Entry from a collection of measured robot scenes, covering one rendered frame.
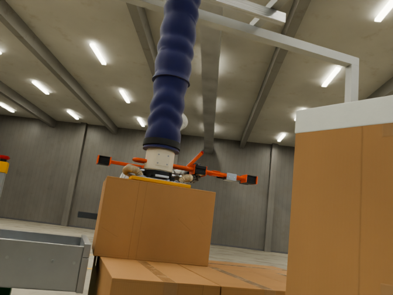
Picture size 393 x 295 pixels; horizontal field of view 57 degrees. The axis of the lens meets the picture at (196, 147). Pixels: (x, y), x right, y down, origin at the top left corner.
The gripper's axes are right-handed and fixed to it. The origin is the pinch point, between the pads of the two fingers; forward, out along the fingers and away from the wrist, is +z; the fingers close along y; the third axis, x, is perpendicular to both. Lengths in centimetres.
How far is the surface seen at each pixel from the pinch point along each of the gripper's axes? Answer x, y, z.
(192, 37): 19, -81, 8
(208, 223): -0.9, 30.8, 21.3
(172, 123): 23.8, -23.4, 9.4
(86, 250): 61, 50, 35
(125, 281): 50, 54, 80
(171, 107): 26.5, -32.3, 10.4
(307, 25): -348, -421, -401
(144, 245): 32, 46, 20
